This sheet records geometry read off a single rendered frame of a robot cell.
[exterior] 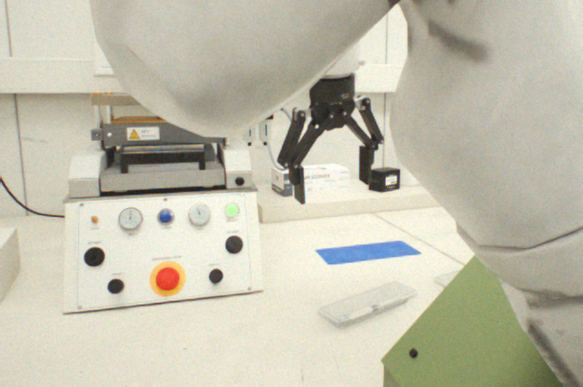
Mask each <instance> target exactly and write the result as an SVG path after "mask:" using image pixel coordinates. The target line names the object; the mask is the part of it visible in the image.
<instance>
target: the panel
mask: <svg viewBox="0 0 583 387"><path fill-rule="evenodd" d="M199 203H202V204H205V205H207V206H208V207H209V208H210V213H211V215H210V220H209V221H208V223H207V224H205V225H203V226H196V225H193V224H192V223H191V221H190V220H189V209H190V208H191V207H192V206H193V205H195V204H199ZM229 205H235V206H236V207H237V210H238V211H237V213H236V214H235V215H232V216H231V215H229V214H228V213H227V207H228V206H229ZM127 208H135V209H139V210H140V211H141V213H142V215H143V223H142V225H141V226H140V228H137V229H135V230H125V229H123V228H122V227H121V226H120V225H119V221H118V217H119V214H120V213H121V212H122V211H123V210H124V209H127ZM164 210H168V211H170V212H171V214H172V220H171V221H170V222H169V223H167V224H165V223H162V221H161V220H159V213H161V212H162V211H164ZM231 237H238V238H239V239H240V240H241V248H240V250H238V251H236V252H231V251H229V250H228V248H227V242H228V240H229V238H231ZM91 249H99V250H101V251H102V253H103V259H102V260H101V261H100V262H99V263H98V264H97V265H89V263H87V262H86V259H85V255H86V253H87V252H88V251H89V250H91ZM164 268H173V269H174V270H176V271H177V272H178V274H179V282H178V285H177V286H176V287H175V288H174V289H173V290H162V289H161V288H159V287H158V286H157V283H156V275H157V273H158V272H159V271H161V270H162V269H164ZM214 269H219V270H222V271H223V274H224V277H223V280H221V281H220V282H217V284H214V282H211V281H210V279H209V274H210V272H211V271H212V270H214ZM112 279H121V280H123V281H124V283H125V289H124V290H123V291H122V292H121V293H119V294H112V293H110V292H109V291H108V290H107V284H108V282H109V281H110V280H112ZM252 291H254V290H253V277H252V266H251V241H250V229H249V216H248V204H247V192H237V193H220V194H204V195H188V196H170V197H154V198H137V199H105V200H89V201H78V202H77V263H76V309H75V312H78V311H92V310H102V309H110V308H118V307H127V306H135V304H144V303H151V302H161V301H169V300H185V299H193V298H202V297H209V296H218V295H227V294H235V293H243V292H252Z"/></svg>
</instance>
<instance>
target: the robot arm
mask: <svg viewBox="0 0 583 387"><path fill-rule="evenodd" d="M89 2H90V6H91V13H92V18H93V24H94V29H95V35H96V40H97V42H98V44H99V45H100V47H101V49H102V51H103V53H104V56H105V58H106V59H107V61H108V63H109V65H110V67H111V69H112V70H113V72H114V74H116V76H117V79H118V82H119V83H120V85H121V86H122V88H123V89H124V90H126V91H127V92H128V93H129V94H130V95H131V96H133V97H134V99H135V100H136V101H137V102H139V103H140V104H141V105H142V106H143V107H145V108H146V109H147V110H149V111H151V112H152V113H154V114H155V115H157V116H159V117H162V118H163V119H165V121H167V122H168V123H170V124H171V125H174V126H176V127H181V128H184V129H186V130H188V131H191V132H193V133H196V134H198V135H201V136H203V137H238V136H240V135H242V134H244V133H245V132H247V131H248V130H250V129H251V128H253V127H255V126H256V125H258V124H259V123H260V122H261V121H262V120H264V119H266V118H267V117H269V116H271V115H272V114H274V113H275V112H277V111H278V110H280V109H281V108H284V107H286V106H287V105H289V104H290V103H291V102H292V101H294V99H295V98H297V97H299V96H300V95H303V94H304V93H306V92H307V91H310V100H311V104H310V107H309V108H305V109H299V108H297V107H295V108H294V109H293V110H292V118H291V125H290V128H289V130H288V133H287V135H286V138H285V140H284V143H283V146H281V150H280V153H279V155H278V157H277V163H278V164H279V165H280V166H281V167H284V168H289V181H290V183H291V184H292V185H293V191H294V198H295V199H296V200H298V201H299V203H300V204H301V205H304V204H306V198H305V176H304V167H302V166H301V163H302V161H304V159H305V158H306V156H307V154H308V153H309V151H310V150H311V148H312V146H313V145H314V143H315V142H316V139H317V138H318V136H320V135H321V134H322V132H324V131H325V130H327V131H331V130H334V129H335V128H343V127H344V126H347V127H348V128H349V129H350V130H351V131H352V132H353V133H354V134H355V135H356V136H357V137H358V138H359V140H360V142H361V143H362V144H363V145H364V146H363V145H361V146H359V180H361V181H362V183H364V184H365V185H367V186H370V185H371V181H372V165H373V163H374V151H377V150H378V148H379V147H378V145H379V144H380V145H382V144H384V142H385V139H384V137H383V135H382V133H381V131H380V129H379V127H378V125H377V123H376V120H375V117H374V115H373V112H372V110H371V99H370V98H369V97H366V96H362V95H358V96H357V98H355V99H353V97H354V95H355V73H353V72H354V71H356V70H358V69H359V66H366V59H359V53H360V40H361V39H362V38H363V36H365V35H366V34H367V33H368V32H369V31H370V30H371V29H372V28H373V27H374V26H375V25H376V24H377V23H378V22H379V21H380V20H381V19H382V18H383V17H384V16H385V15H386V14H387V13H388V12H389V11H390V10H391V9H392V8H393V7H394V6H395V5H396V4H398V5H399V6H400V7H401V10H402V12H403V16H404V19H405V22H407V57H406V60H405V61H404V65H403V68H402V71H401V74H400V76H399V80H398V83H397V86H396V89H395V91H394V96H393V101H392V106H391V114H390V121H389V127H390V130H391V135H392V139H393V143H394V150H395V154H396V156H397V157H398V159H399V160H400V163H401V165H402V166H403V167H404V168H406V169H407V170H408V171H409V172H410V173H411V174H412V175H413V176H414V177H415V178H416V180H417V181H418V183H419V184H420V185H421V186H422V187H423V188H425V189H426V190H427V191H428V192H429V193H430V194H431V195H432V196H433V197H434V198H435V199H436V201H437V203H438V204H439V205H440V206H441V207H442V208H443V209H445V210H446V211H447V212H448V213H449V214H450V215H451V216H452V217H453V218H454V219H455V225H456V232H457V234H458V235H459V236H460V237H461V239H462V240H463V241H464V242H465V244H466V245H467V246H468V247H469V248H470V249H471V250H472V251H473V252H474V253H475V255H476V256H477V257H478V258H479V260H480V261H481V262H482V263H483V265H484V267H485V268H486V269H487V270H489V271H491V272H492V273H494V274H495V275H497V277H498V278H499V280H500V282H501V284H502V288H503V290H504V292H505V294H506V296H507V299H508V301H509V303H511V305H512V308H513V310H514V313H515V314H516V316H517V319H518V321H519V324H520V326H521V329H522V330H523V331H524V333H525V334H526V336H527V337H528V338H529V339H530V341H531V342H533V343H534V345H535V346H536V347H537V350H538V352H539V353H540V354H541V356H542V357H543V359H544V360H545V361H546V363H547V365H548V366H549V367H550V369H551V371H552V372H553V373H554V374H556V376H557V377H558V379H559V380H560V382H561V383H562V384H563V386H564V387H583V42H582V40H580V38H579V35H578V32H577V30H576V27H575V25H574V23H573V21H572V18H571V16H570V14H569V11H568V1H567V0H89ZM355 108H356V109H358V111H359V113H360V115H361V117H362V120H363V122H364V124H365V125H366V127H367V129H368V131H369V134H370V136H371V137H369V136H368V135H367V134H366V132H365V131H364V130H362V129H361V128H360V127H359V126H358V125H357V122H356V120H355V119H354V118H353V117H352V113H353V111H354V110H355ZM308 116H311V118H312V120H311V122H310V124H309V125H308V127H307V130H306V132H305V133H304V135H303V137H301V139H300V140H299V138H300V136H301V133H302V131H303V130H304V126H305V122H308ZM316 125H317V126H318V127H317V128H315V127H316ZM298 142H299V143H298Z"/></svg>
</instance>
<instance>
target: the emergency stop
mask: <svg viewBox="0 0 583 387"><path fill-rule="evenodd" d="M178 282H179V274H178V272H177V271H176V270H174V269H173V268H164V269H162V270H161V271H159V272H158V273H157V275H156V283H157V286H158V287H159V288H161V289H162V290H173V289H174V288H175V287H176V286H177V285H178Z"/></svg>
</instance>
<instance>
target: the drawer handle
mask: <svg viewBox="0 0 583 387"><path fill-rule="evenodd" d="M179 163H199V170H206V157H205V150H204V149H203V148H193V149H165V150H135V151H122V152H121V153H120V166H121V174H127V173H128V166H132V165H156V164H179Z"/></svg>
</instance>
